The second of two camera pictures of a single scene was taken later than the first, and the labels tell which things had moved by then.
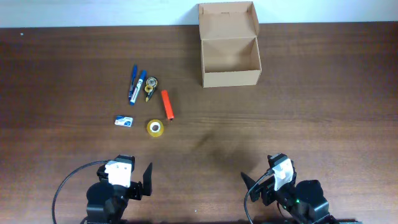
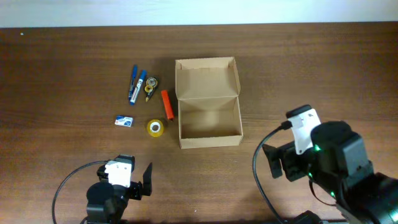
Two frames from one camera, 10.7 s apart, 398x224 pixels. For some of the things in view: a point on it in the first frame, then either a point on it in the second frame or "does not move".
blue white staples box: [124, 121] does not move
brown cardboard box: [230, 53] to [209, 112]
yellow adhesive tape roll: [155, 127] does not move
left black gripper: [137, 189] does not move
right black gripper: [262, 191] to [286, 160]
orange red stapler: [167, 104] does not move
